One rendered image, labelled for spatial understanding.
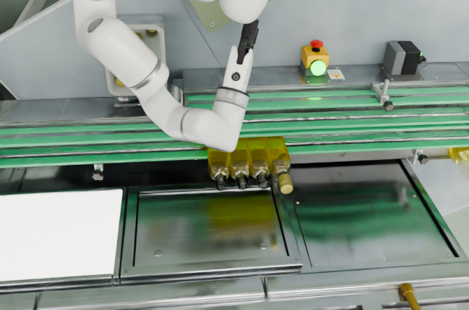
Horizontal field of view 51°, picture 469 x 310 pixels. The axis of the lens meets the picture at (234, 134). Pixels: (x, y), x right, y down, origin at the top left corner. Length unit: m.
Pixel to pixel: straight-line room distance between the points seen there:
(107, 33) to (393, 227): 1.01
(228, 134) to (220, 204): 0.44
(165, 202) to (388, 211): 0.68
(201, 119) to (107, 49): 0.23
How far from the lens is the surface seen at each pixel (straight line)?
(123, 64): 0.93
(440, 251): 1.52
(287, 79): 1.51
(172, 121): 1.07
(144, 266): 1.31
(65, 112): 1.57
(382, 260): 1.44
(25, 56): 1.60
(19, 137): 1.54
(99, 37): 0.91
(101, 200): 1.50
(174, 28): 1.50
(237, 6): 1.03
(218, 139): 1.04
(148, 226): 1.41
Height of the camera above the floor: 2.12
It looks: 53 degrees down
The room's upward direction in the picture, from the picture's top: 169 degrees clockwise
